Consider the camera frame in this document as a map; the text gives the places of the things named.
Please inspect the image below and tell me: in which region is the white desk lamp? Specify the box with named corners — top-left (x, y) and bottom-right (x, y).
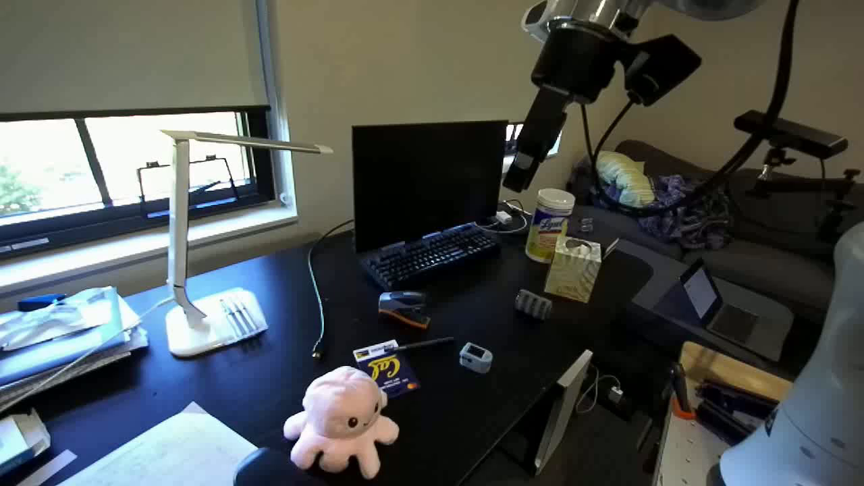
top-left (160, 126), bottom-right (334, 362)

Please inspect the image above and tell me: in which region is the black keyboard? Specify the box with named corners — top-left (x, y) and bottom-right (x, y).
top-left (360, 219), bottom-right (506, 292)

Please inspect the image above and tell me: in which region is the black window frame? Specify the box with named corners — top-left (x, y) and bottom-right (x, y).
top-left (0, 104), bottom-right (279, 259)

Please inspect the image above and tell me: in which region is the blue card packet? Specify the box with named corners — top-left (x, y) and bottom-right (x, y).
top-left (364, 351), bottom-right (425, 403)

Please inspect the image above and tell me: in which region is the yellow white pillow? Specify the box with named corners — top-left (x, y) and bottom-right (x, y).
top-left (591, 147), bottom-right (660, 210)

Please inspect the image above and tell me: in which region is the white flat panel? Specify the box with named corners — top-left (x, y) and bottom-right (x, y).
top-left (531, 349), bottom-right (596, 478)

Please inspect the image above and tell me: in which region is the white paper sheet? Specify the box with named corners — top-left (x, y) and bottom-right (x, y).
top-left (58, 399), bottom-right (264, 486)

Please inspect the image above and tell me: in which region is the open grey laptop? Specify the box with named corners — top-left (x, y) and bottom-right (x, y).
top-left (679, 257), bottom-right (796, 362)

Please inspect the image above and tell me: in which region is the wipes canister with white lid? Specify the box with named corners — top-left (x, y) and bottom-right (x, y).
top-left (523, 187), bottom-right (577, 266)

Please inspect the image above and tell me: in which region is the wooden board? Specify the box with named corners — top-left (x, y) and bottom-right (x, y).
top-left (679, 338), bottom-right (793, 404)

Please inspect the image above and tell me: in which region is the thick black cable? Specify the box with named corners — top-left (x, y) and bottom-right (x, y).
top-left (699, 0), bottom-right (804, 210)

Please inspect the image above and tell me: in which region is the white cable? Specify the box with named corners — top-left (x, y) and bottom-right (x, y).
top-left (306, 216), bottom-right (360, 362)

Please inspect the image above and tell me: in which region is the black tool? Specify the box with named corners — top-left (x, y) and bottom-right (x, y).
top-left (696, 380), bottom-right (777, 446)

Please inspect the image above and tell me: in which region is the black computer monitor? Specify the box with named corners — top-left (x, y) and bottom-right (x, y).
top-left (348, 119), bottom-right (510, 257)

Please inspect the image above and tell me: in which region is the purple cloth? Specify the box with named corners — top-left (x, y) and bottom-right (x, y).
top-left (634, 170), bottom-right (738, 254)

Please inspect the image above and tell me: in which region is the metal wire bracket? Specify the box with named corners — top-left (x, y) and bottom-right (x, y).
top-left (132, 153), bottom-right (241, 216)

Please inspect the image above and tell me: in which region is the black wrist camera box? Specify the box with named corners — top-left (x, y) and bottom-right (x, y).
top-left (621, 31), bottom-right (704, 108)

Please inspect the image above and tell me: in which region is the black camera on stand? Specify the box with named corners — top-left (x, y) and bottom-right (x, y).
top-left (733, 108), bottom-right (851, 161)

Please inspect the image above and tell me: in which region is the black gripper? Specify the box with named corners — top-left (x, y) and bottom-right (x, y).
top-left (500, 18), bottom-right (631, 191)

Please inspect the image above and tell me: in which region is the small white clip device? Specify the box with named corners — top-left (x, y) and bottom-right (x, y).
top-left (456, 338), bottom-right (496, 374)

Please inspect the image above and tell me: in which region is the pink octopus plush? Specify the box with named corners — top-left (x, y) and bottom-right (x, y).
top-left (282, 362), bottom-right (402, 481)

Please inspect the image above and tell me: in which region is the dark couch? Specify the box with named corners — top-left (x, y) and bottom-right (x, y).
top-left (576, 138), bottom-right (864, 362)

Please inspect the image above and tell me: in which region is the stack of books and papers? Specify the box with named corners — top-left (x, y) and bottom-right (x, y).
top-left (0, 284), bottom-right (151, 412)

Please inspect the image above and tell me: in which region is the grey roller blind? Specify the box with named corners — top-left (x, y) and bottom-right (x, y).
top-left (0, 0), bottom-right (272, 119)

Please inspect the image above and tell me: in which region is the patterned tissue box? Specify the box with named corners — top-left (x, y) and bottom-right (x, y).
top-left (541, 232), bottom-right (604, 305)

